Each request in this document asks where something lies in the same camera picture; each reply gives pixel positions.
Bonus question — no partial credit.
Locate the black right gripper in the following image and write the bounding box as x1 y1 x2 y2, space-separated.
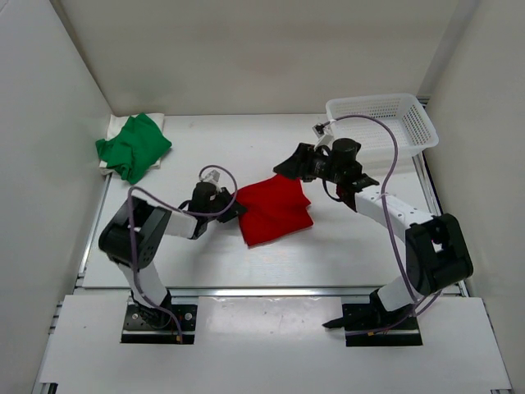
275 144 344 185

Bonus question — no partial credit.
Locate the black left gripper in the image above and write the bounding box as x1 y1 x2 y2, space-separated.
205 186 247 222

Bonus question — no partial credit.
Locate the red t shirt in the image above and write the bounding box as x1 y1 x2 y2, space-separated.
236 175 313 247

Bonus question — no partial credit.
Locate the green t shirt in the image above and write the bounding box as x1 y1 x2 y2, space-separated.
94 112 172 186

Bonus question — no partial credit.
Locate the white t shirt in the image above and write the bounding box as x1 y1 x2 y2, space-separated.
98 112 167 177

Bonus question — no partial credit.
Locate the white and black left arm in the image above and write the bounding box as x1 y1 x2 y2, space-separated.
98 181 248 330

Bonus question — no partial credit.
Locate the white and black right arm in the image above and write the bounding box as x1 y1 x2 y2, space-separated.
273 138 473 328

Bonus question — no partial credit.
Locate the white plastic basket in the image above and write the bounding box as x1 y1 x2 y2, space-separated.
326 93 439 163

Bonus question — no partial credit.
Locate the white front cover board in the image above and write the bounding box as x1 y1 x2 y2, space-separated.
40 295 511 393

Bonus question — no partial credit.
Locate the aluminium right table rail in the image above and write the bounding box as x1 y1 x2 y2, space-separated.
412 153 469 297

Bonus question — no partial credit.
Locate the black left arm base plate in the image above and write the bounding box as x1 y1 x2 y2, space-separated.
121 295 198 345

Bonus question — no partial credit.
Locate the aluminium left table rail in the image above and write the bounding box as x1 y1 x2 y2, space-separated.
74 175 112 289

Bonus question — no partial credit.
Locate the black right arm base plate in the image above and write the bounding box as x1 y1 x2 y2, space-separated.
322 291 423 347

